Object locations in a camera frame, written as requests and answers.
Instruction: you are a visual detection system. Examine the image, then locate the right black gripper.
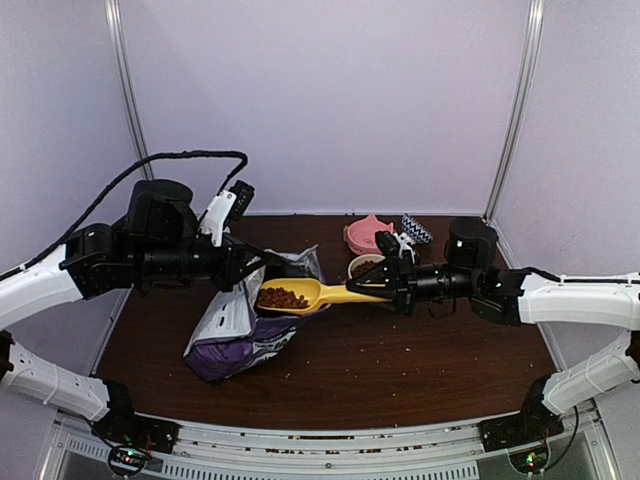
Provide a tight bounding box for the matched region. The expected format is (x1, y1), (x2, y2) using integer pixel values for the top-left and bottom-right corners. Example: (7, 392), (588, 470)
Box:
(346, 249), (480, 319)

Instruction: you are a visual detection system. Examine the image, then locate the yellow plastic food scoop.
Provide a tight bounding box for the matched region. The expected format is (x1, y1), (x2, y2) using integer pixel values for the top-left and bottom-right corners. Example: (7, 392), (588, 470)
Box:
(256, 278), (370, 316)

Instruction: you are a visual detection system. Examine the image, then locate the purple pet food bag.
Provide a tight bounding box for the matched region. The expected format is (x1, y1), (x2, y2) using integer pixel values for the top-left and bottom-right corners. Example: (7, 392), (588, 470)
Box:
(183, 245), (325, 384)

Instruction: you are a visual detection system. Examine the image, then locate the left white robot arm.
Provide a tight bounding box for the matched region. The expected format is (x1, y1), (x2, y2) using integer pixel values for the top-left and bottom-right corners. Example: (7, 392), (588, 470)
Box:
(1, 180), (286, 444)

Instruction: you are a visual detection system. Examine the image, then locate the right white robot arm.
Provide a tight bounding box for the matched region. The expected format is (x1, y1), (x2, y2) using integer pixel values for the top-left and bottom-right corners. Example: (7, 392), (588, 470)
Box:
(255, 218), (639, 442)

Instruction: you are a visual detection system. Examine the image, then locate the cream cat-ear pet bowl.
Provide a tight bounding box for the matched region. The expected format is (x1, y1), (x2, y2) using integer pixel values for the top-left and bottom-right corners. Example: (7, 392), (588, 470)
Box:
(347, 254), (385, 279)

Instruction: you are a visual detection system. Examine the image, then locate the pink cat-ear pet bowl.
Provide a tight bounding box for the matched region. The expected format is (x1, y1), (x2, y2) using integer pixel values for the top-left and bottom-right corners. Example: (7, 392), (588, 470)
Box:
(343, 214), (396, 255)

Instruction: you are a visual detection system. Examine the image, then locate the brown kibble in cream bowl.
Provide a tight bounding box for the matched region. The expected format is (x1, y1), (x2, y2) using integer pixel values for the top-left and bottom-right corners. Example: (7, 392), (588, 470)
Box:
(351, 260), (380, 278)

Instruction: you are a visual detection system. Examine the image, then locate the brown kibble in scoop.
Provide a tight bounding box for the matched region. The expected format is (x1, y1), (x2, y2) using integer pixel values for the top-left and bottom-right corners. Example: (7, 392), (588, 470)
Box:
(257, 287), (309, 310)

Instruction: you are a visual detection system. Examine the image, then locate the blue white patterned bowl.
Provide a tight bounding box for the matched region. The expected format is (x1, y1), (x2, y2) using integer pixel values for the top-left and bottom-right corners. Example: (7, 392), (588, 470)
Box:
(401, 214), (433, 245)

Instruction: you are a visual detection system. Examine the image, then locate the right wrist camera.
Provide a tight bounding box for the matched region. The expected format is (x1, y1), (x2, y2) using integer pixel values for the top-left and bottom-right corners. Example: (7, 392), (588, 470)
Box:
(375, 231), (419, 266)

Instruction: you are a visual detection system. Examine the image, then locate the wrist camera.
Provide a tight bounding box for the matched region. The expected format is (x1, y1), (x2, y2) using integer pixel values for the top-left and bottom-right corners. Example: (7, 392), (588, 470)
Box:
(198, 180), (255, 247)
(375, 231), (419, 266)

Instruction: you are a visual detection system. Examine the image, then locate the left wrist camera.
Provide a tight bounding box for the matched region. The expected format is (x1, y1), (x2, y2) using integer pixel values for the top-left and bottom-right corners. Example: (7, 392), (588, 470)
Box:
(198, 180), (255, 247)

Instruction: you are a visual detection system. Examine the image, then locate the left black braided cable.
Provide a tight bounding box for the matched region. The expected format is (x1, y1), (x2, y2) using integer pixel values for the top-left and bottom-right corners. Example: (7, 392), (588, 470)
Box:
(0, 148), (250, 281)

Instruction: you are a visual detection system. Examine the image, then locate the front aluminium frame rail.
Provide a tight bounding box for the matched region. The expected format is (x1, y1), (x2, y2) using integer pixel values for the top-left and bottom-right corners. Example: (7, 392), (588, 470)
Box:
(49, 394), (601, 480)

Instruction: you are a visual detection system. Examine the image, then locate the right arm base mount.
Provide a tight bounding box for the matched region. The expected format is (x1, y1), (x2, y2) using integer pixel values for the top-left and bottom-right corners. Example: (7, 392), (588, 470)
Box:
(478, 414), (564, 475)

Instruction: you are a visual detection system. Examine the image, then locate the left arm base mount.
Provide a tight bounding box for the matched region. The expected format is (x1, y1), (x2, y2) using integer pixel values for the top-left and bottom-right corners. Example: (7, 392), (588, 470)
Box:
(88, 416), (180, 478)

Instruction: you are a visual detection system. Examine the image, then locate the left aluminium corner post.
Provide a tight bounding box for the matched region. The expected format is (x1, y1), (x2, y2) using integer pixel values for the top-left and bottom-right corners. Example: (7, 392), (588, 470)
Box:
(104, 0), (148, 160)

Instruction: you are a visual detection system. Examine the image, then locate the aluminium corner post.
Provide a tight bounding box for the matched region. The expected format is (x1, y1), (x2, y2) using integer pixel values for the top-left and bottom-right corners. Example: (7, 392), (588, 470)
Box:
(483, 0), (546, 223)
(104, 0), (148, 160)

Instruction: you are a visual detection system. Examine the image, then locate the right aluminium corner post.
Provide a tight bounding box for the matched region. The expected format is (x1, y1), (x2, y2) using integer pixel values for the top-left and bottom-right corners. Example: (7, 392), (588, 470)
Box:
(483, 0), (546, 223)

